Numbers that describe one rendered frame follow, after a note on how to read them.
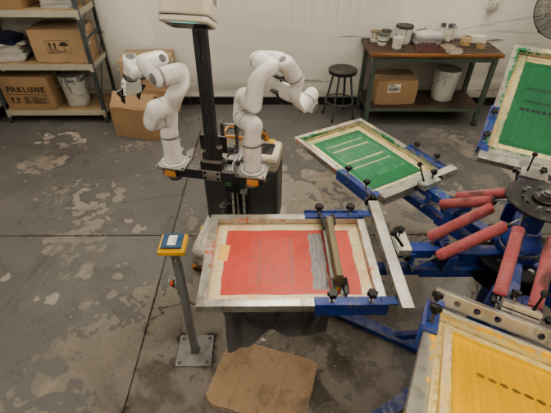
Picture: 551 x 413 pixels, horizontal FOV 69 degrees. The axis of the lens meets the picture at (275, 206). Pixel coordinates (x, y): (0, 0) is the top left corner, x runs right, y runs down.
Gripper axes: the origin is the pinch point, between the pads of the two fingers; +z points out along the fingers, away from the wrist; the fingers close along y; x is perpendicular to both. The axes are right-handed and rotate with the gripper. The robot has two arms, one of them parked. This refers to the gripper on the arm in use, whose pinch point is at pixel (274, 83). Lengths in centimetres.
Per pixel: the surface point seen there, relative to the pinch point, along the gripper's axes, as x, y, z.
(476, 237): 26, 5, -129
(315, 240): 51, -30, -72
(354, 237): 37, -28, -86
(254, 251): 74, -35, -53
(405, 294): 63, -9, -118
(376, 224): 30, -18, -91
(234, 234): 71, -39, -38
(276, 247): 66, -33, -60
